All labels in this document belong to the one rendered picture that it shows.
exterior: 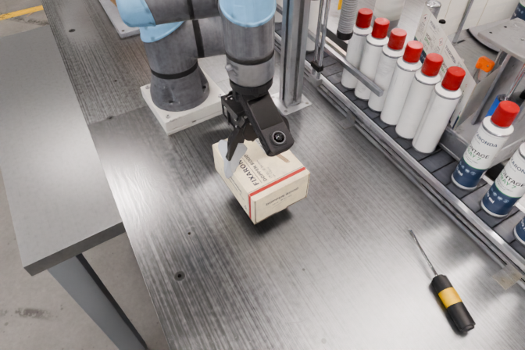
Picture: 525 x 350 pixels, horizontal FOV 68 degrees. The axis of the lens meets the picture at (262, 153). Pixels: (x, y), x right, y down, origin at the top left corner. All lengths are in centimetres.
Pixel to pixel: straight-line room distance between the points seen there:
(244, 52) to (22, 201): 62
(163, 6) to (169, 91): 38
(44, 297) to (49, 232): 96
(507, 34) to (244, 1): 51
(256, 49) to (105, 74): 75
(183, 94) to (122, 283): 99
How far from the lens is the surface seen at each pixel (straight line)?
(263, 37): 57
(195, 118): 100
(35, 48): 146
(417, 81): 86
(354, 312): 75
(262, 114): 62
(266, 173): 72
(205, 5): 64
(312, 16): 112
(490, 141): 80
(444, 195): 88
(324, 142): 97
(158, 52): 93
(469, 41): 136
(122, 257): 181
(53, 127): 113
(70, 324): 176
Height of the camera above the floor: 152
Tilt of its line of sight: 48 degrees down
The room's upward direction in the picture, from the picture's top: straight up
